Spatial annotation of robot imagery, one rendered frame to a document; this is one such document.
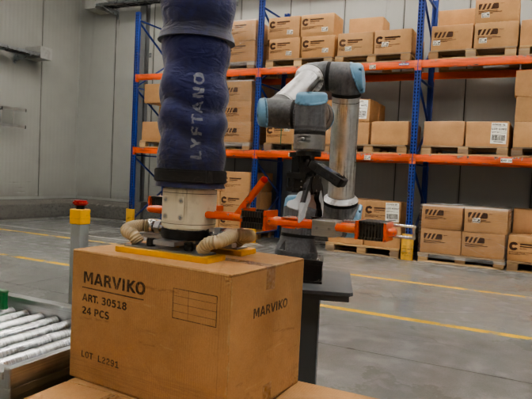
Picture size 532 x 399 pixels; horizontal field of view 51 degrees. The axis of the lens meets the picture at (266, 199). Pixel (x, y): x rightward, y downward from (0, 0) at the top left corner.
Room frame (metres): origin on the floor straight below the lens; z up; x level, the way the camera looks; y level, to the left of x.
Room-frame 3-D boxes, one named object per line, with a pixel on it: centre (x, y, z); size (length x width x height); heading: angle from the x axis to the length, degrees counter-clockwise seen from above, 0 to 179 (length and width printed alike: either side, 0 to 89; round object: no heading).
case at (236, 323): (1.73, 0.23, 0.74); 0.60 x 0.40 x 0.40; 59
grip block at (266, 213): (1.64, 0.02, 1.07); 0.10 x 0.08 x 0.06; 153
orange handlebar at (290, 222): (1.77, 0.01, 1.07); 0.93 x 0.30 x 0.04; 63
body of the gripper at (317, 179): (1.59, -0.11, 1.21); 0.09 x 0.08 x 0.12; 63
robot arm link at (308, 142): (1.58, -0.11, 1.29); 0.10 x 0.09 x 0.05; 153
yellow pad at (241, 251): (1.84, 0.20, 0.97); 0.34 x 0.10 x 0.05; 63
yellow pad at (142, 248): (1.67, 0.28, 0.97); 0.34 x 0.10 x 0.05; 63
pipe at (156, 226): (1.75, 0.24, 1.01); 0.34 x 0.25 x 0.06; 63
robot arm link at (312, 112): (1.59, -0.12, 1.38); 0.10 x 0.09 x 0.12; 165
